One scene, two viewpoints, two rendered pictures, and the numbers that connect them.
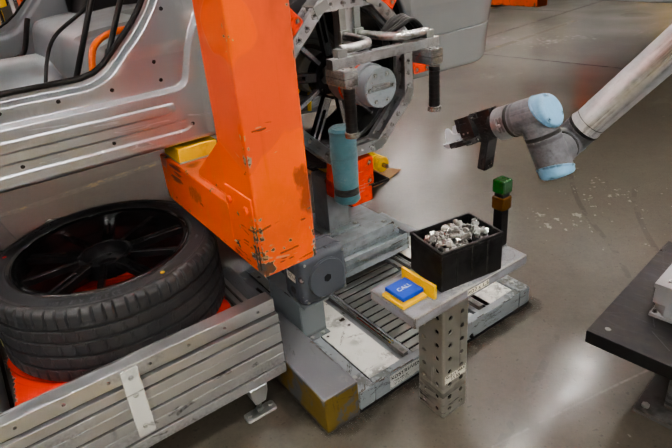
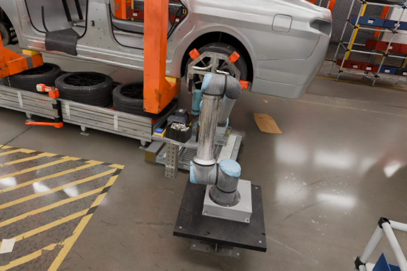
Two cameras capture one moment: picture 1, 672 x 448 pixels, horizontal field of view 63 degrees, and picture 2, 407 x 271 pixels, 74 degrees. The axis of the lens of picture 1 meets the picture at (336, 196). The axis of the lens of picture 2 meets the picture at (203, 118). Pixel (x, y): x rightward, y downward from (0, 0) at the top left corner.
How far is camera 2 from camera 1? 2.02 m
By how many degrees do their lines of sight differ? 41
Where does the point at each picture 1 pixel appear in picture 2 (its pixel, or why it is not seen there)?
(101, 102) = not seen: hidden behind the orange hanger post
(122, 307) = (124, 101)
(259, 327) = (146, 124)
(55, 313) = (115, 95)
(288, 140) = (154, 80)
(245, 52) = (147, 56)
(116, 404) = (112, 118)
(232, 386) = (136, 135)
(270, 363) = (146, 136)
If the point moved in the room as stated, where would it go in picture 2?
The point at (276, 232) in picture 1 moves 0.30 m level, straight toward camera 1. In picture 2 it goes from (148, 101) to (121, 109)
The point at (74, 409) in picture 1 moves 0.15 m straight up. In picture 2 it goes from (105, 114) to (104, 101)
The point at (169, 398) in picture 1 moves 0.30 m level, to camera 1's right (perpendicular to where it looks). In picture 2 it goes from (122, 126) to (135, 138)
